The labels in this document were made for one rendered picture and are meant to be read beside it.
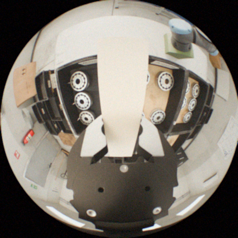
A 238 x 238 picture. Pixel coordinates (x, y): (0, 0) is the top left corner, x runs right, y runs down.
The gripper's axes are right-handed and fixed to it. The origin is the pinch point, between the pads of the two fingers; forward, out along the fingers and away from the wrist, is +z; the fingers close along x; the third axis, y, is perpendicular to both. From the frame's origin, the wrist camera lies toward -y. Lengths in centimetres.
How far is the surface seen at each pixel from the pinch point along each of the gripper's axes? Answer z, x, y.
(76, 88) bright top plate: 22.8, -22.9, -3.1
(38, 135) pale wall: 59, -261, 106
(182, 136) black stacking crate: 21, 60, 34
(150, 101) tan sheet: 25.7, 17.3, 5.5
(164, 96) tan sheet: 25.7, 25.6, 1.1
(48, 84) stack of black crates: 56, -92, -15
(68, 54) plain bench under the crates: 39, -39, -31
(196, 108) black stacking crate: 21, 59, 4
